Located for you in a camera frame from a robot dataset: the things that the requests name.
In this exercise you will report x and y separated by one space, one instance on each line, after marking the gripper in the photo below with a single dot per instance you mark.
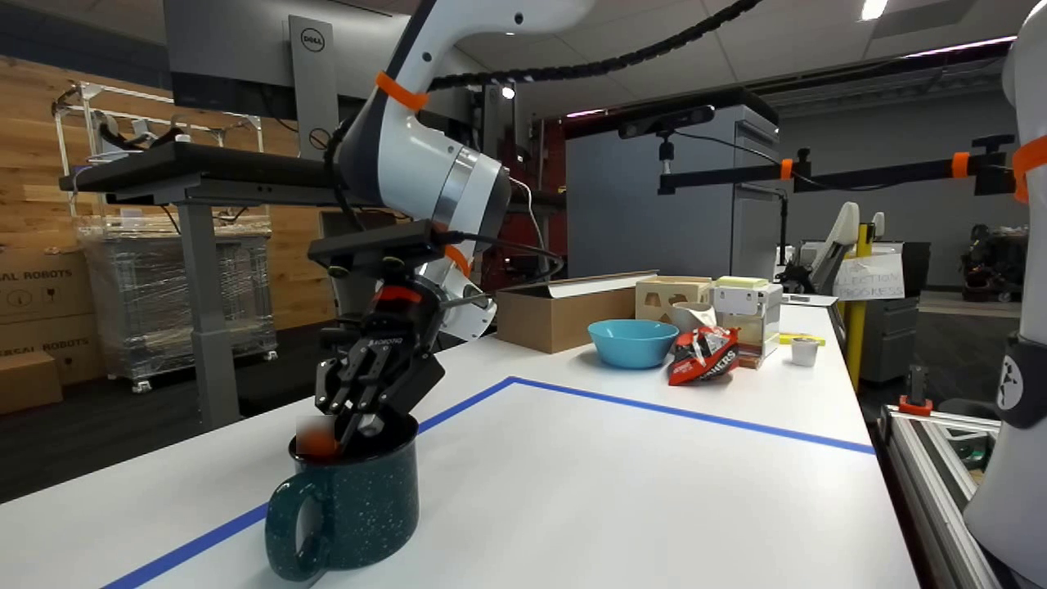
413 327

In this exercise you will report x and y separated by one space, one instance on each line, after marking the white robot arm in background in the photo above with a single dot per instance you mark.
834 241

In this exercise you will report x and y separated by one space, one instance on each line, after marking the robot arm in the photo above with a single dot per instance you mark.
413 168

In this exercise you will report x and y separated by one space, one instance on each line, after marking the crumpled white paper cup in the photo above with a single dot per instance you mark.
691 315

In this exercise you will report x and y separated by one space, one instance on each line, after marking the small white cup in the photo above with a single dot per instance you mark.
805 352

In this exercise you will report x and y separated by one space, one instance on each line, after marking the dark green speckled mug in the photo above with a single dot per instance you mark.
368 507

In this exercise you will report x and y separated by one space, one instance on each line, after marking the open cardboard box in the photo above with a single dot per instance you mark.
548 319

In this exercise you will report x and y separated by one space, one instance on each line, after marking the grey standing desk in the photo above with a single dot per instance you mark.
204 245

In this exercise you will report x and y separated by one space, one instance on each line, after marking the plastic wrapped metal cage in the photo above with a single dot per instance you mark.
155 303

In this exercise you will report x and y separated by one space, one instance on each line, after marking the blue bowl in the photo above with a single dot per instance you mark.
631 343

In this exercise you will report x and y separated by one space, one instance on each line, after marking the blue tape line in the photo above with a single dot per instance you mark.
654 406

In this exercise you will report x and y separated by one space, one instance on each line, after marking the stack of cardboard boxes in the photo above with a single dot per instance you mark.
41 327

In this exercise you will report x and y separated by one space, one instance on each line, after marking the wooden shape sorter box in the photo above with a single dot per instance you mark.
667 296

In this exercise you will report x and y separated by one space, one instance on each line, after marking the red snack bag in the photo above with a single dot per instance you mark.
702 357

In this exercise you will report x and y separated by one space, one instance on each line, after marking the monitor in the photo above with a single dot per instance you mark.
237 57

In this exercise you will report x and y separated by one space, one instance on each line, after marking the yellow flat pad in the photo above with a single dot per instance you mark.
787 338

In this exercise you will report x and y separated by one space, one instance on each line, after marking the white paper sign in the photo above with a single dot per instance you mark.
869 276

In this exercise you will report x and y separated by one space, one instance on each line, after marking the black filing cabinet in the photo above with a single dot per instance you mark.
891 335

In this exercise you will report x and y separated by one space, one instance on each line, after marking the orange and black clamp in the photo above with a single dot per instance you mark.
916 399

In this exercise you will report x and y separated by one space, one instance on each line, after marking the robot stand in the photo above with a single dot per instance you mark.
932 483

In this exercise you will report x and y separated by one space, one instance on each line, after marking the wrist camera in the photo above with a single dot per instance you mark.
372 244

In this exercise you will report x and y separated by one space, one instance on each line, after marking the camera on mount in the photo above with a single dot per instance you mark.
736 176

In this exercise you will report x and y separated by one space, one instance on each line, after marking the yellow post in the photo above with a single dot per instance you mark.
856 327

